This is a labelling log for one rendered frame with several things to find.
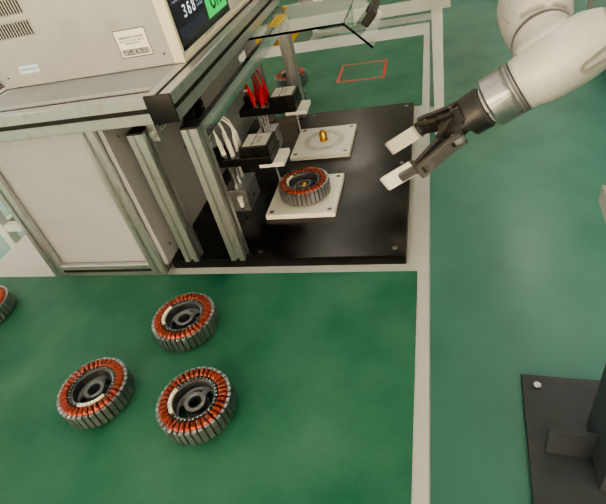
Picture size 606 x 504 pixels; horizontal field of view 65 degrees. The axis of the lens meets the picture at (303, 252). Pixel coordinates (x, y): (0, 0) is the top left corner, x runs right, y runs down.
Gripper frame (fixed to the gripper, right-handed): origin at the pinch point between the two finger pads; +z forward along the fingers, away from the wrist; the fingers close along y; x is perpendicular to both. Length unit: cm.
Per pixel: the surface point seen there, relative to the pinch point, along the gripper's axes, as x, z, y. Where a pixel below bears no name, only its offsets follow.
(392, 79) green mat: -6, 8, 67
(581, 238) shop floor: -104, -11, 76
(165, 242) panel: 19.4, 39.6, -19.0
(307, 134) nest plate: 7.0, 23.9, 28.2
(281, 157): 14.4, 17.1, -1.1
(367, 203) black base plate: -3.5, 8.2, -3.4
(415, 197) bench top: -10.1, 1.1, 1.0
